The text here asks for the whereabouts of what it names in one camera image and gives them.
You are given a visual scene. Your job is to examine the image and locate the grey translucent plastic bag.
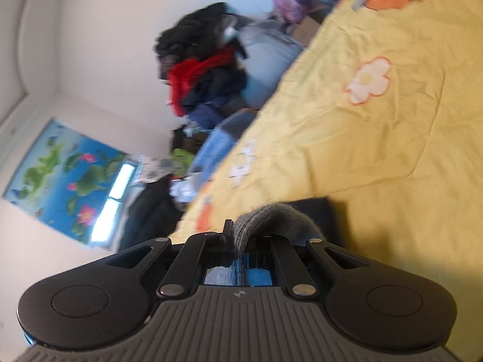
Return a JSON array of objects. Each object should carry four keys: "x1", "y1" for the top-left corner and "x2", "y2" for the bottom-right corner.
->
[{"x1": 238, "y1": 20, "x2": 305, "y2": 110}]

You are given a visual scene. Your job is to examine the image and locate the grey knit sweater navy sleeves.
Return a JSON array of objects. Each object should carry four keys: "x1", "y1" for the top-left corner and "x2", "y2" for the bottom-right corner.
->
[{"x1": 204, "y1": 197, "x2": 341, "y2": 287}]

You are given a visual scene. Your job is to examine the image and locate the black clothes atop pile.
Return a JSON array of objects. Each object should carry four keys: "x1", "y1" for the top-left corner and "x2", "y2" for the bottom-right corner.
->
[{"x1": 154, "y1": 2, "x2": 247, "y2": 80}]

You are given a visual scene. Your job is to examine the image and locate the window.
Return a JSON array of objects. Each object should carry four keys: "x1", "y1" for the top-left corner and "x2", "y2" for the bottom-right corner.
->
[{"x1": 90, "y1": 162, "x2": 137, "y2": 245}]

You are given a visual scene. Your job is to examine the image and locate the red garment on pile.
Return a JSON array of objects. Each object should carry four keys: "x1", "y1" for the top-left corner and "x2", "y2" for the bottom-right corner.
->
[{"x1": 168, "y1": 46, "x2": 235, "y2": 117}]

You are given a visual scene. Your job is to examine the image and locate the black jacket on bed side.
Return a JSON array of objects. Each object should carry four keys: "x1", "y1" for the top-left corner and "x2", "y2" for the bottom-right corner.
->
[{"x1": 119, "y1": 174, "x2": 183, "y2": 251}]

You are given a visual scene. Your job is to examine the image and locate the white crumpled plastic bag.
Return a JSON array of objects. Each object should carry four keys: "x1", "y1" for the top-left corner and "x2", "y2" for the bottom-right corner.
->
[{"x1": 169, "y1": 173, "x2": 200, "y2": 204}]

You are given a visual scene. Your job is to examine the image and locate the navy clothes in pile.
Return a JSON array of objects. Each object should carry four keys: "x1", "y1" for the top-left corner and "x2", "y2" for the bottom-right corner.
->
[{"x1": 181, "y1": 66, "x2": 247, "y2": 130}]

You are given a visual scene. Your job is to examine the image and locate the light blue folded towel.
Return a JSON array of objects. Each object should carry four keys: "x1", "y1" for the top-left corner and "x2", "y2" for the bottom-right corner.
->
[{"x1": 190, "y1": 109, "x2": 258, "y2": 176}]

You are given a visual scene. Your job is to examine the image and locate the lotus flower window blind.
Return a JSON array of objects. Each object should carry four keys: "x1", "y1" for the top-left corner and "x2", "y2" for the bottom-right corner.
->
[{"x1": 2, "y1": 119, "x2": 138, "y2": 245}]

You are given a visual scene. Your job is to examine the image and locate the yellow floral bed sheet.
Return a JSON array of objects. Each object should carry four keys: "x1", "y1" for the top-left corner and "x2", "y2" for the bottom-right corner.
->
[{"x1": 171, "y1": 0, "x2": 482, "y2": 361}]

